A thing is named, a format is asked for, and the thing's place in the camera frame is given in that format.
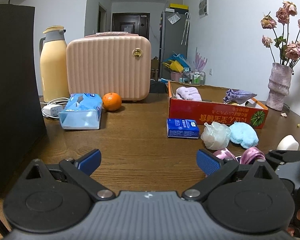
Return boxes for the yellow box on fridge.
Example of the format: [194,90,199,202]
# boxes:
[169,3,189,15]

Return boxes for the grey refrigerator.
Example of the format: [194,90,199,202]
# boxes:
[159,11,187,79]

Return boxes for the pink ribbed suitcase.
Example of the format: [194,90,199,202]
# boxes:
[66,32,151,101]

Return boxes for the dried pink roses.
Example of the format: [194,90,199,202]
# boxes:
[260,1,300,69]

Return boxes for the cream thermos jug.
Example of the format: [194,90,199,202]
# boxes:
[39,25,69,102]

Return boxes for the wire trolley with bottles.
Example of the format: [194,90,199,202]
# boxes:
[179,71,206,85]

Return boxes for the lilac fluffy towel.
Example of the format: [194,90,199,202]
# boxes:
[175,87,202,101]

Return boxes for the yellow white plush toy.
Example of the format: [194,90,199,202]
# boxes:
[226,102,241,106]

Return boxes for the black bag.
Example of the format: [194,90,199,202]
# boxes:
[0,4,45,197]

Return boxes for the purple drawstring pouch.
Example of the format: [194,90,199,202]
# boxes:
[223,89,257,105]

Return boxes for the pink satin scrunchie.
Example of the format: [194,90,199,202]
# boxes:
[212,146,266,165]

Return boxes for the white round sponge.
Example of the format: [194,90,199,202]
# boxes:
[277,134,299,151]

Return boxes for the red cardboard box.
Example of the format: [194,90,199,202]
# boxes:
[168,81,268,128]

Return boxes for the dark entrance door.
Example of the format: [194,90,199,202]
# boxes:
[111,12,150,39]

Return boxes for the white charger with cable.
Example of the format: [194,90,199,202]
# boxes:
[40,97,69,119]

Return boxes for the light blue plush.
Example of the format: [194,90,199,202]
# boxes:
[229,122,259,149]

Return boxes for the small blue box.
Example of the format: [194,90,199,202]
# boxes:
[166,118,199,139]

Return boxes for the iridescent plastic bag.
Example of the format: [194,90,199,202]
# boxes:
[200,121,231,151]

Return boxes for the blue tissue pack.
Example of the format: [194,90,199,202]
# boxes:
[59,93,102,130]

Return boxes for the orange fruit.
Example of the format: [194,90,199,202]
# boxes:
[102,92,122,112]

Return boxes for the pink textured vase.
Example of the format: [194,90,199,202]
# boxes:
[266,63,292,111]

